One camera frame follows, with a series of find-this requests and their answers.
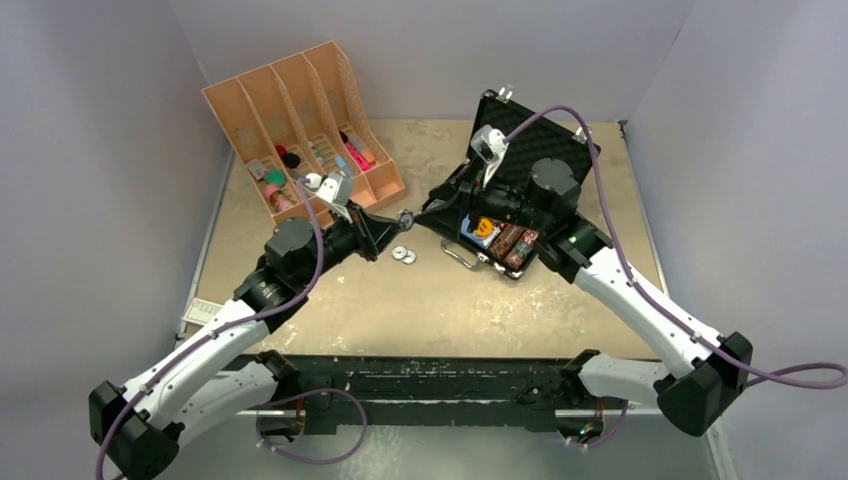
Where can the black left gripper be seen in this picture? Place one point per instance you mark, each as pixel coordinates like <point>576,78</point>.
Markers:
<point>371,233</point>

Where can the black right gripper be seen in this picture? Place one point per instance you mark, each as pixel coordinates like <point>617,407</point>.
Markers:
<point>446,219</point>

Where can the black poker chip case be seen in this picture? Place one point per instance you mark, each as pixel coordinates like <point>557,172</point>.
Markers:
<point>523,172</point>

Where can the yellow big blind button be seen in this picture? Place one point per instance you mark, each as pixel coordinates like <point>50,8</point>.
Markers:
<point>484,228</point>

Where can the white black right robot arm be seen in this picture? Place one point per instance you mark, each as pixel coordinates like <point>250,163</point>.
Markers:
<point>698,372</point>

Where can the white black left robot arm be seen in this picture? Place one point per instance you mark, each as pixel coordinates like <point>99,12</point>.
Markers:
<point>142,424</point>

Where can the blue playing card deck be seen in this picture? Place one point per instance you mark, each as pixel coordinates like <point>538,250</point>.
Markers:
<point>482,242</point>

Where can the black orange chip row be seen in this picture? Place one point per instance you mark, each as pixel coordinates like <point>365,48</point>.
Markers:
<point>506,240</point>

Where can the pink highlighter marker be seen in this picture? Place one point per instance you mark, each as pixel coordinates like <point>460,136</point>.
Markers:
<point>358,150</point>

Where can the red green chip row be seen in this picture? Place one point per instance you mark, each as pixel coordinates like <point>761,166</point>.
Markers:
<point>521,251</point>

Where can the black red round object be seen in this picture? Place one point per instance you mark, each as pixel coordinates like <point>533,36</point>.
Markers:
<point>289,159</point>

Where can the green round tape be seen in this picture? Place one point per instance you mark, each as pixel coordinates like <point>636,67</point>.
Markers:
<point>275,177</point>

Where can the peach desk organizer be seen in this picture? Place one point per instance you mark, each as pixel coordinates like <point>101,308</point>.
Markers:
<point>302,102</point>

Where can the small white red box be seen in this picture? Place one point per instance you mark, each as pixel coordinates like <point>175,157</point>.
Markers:
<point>200,312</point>

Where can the chrome case handle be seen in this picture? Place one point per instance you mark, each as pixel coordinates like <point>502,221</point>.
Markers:
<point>470,259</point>

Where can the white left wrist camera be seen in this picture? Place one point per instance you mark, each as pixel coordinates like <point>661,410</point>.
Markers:
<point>334,190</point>

